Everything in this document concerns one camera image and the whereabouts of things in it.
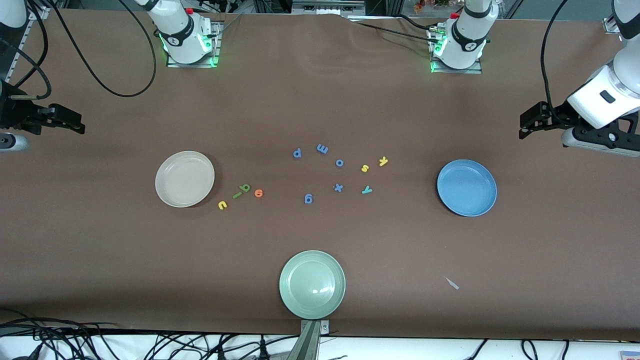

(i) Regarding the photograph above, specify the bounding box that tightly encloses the blue plate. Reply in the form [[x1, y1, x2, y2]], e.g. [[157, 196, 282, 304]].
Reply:
[[437, 159, 498, 217]]

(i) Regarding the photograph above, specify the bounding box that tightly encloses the beige brown plate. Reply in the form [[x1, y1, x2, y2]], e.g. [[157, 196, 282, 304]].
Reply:
[[155, 151, 216, 208]]

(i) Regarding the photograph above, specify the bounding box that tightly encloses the orange red background object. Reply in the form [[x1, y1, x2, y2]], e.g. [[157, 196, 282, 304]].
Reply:
[[414, 0, 453, 13]]

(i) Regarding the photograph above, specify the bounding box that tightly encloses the brown table cover sheet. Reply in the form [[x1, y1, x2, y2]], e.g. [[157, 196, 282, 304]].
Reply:
[[0, 10, 640, 341]]

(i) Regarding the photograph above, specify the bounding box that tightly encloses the grey equipment box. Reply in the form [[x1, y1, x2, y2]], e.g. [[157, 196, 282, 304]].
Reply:
[[291, 0, 366, 16]]

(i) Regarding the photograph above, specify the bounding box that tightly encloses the pale green plate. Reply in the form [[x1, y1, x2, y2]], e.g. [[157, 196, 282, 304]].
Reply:
[[279, 250, 347, 320]]

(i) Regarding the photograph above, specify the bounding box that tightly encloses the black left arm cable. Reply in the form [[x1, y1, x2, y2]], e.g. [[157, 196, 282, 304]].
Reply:
[[541, 0, 572, 126]]

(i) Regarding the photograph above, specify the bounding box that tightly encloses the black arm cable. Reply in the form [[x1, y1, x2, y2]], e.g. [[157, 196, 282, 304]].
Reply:
[[0, 0, 158, 101], [541, 0, 572, 126]]

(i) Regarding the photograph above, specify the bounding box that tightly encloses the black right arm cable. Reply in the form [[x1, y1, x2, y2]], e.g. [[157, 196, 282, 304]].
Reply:
[[0, 0, 158, 101]]

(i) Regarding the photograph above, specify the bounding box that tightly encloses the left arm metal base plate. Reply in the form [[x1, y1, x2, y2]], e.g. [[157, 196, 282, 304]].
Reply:
[[431, 27, 483, 75]]

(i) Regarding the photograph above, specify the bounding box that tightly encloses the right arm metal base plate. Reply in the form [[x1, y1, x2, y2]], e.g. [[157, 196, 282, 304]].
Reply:
[[166, 20, 222, 68]]

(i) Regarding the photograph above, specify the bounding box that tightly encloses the black base power cable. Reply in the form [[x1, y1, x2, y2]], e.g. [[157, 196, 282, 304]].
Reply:
[[392, 14, 441, 33], [356, 21, 438, 45]]

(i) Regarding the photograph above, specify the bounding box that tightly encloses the thin black base cable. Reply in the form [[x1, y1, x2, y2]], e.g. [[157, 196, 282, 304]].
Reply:
[[219, 14, 244, 38]]

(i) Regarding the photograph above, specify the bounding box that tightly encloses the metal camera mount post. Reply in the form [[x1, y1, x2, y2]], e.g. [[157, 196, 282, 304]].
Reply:
[[287, 320, 331, 360]]

